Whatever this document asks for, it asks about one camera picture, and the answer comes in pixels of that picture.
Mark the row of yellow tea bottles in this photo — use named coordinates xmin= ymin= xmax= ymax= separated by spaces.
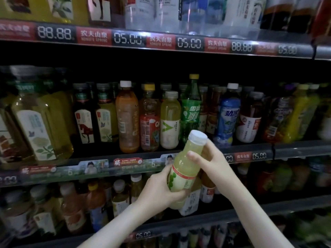
xmin=0 ymin=0 xmax=90 ymax=26

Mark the row of clear water bottles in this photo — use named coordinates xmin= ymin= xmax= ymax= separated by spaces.
xmin=123 ymin=0 xmax=260 ymax=39

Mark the person's left forearm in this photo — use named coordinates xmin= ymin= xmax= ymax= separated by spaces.
xmin=77 ymin=201 xmax=156 ymax=248

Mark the black label coffee bottle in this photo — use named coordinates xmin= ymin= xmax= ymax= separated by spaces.
xmin=260 ymin=0 xmax=289 ymax=33
xmin=287 ymin=0 xmax=315 ymax=34

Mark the person's right forearm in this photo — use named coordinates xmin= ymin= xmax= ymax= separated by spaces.
xmin=222 ymin=182 xmax=295 ymax=248

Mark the red tea bottle white label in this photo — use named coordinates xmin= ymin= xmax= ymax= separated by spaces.
xmin=235 ymin=91 xmax=265 ymax=144

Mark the pale yellow juice bottle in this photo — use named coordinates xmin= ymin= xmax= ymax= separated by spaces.
xmin=167 ymin=130 xmax=208 ymax=210

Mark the pale tea bottle white label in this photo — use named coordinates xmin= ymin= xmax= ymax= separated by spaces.
xmin=178 ymin=175 xmax=203 ymax=217

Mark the row of tea juice bottles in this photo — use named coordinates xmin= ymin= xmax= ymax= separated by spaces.
xmin=0 ymin=157 xmax=331 ymax=242

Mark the stack of red drink cans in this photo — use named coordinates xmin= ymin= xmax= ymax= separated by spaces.
xmin=310 ymin=0 xmax=331 ymax=39

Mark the brown tea bottle horse label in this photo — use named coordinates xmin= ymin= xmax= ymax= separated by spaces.
xmin=87 ymin=0 xmax=116 ymax=28

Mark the red black price label strip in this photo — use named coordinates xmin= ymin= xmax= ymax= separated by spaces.
xmin=0 ymin=19 xmax=314 ymax=59

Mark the green pictured price label strip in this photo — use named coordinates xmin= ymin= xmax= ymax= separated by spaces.
xmin=0 ymin=149 xmax=275 ymax=188

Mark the person's right hand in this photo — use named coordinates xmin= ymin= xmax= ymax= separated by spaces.
xmin=187 ymin=138 xmax=242 ymax=202

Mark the person's left hand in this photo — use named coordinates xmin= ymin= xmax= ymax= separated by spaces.
xmin=137 ymin=164 xmax=191 ymax=217

